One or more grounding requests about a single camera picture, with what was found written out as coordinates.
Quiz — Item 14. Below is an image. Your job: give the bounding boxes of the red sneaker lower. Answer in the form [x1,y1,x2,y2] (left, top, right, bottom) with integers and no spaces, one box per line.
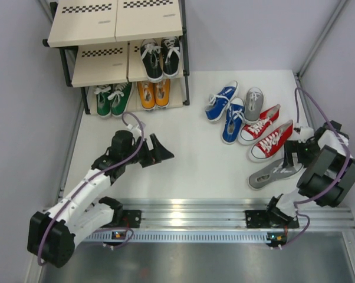
[248,120,294,163]

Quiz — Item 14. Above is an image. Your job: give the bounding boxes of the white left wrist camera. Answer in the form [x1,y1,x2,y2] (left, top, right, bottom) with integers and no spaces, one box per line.
[127,124,143,137]

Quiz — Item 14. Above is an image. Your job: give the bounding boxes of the orange sneaker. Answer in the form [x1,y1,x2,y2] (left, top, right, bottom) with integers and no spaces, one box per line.
[155,79,171,108]
[137,81,156,111]

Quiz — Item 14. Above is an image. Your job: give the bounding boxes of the green sneaker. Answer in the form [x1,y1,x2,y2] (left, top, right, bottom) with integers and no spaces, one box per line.
[109,82,133,117]
[94,85,111,118]

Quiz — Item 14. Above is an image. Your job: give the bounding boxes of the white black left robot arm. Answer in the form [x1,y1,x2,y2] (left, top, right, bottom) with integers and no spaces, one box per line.
[27,130,174,268]

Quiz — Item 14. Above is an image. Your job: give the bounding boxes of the red sneaker upper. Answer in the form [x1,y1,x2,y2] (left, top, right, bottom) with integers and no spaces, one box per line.
[238,104,281,146]

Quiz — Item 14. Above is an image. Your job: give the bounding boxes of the beige black shoe shelf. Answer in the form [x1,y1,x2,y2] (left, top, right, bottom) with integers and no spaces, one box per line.
[42,1,190,114]

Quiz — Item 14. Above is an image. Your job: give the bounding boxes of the grey slotted cable duct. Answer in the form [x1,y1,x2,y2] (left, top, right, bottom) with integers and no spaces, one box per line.
[82,229,275,243]

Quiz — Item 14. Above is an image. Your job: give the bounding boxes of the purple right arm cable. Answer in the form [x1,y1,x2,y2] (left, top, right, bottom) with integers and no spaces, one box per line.
[280,87,353,251]

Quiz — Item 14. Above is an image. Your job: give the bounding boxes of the red sneaker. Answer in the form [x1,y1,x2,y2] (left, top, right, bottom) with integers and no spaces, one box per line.
[238,104,281,146]
[248,120,294,163]

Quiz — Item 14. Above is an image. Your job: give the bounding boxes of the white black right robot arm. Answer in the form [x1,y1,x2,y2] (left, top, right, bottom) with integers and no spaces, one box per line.
[245,120,355,229]

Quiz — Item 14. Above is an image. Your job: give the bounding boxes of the aluminium mounting rail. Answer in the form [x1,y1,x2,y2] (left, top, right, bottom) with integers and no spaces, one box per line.
[119,199,355,232]

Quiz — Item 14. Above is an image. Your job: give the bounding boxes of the blue sneaker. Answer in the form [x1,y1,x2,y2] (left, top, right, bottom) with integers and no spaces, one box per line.
[222,97,245,144]
[205,80,239,122]

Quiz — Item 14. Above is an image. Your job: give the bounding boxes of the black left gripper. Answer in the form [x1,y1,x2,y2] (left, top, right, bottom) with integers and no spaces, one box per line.
[123,134,173,168]

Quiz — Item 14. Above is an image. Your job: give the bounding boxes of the black sneaker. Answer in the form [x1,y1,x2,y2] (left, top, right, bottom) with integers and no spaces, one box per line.
[161,37,181,78]
[140,39,163,83]

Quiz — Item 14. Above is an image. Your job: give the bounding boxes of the grey sneaker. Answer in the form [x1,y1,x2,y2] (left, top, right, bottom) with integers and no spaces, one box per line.
[248,158,304,190]
[244,87,264,124]

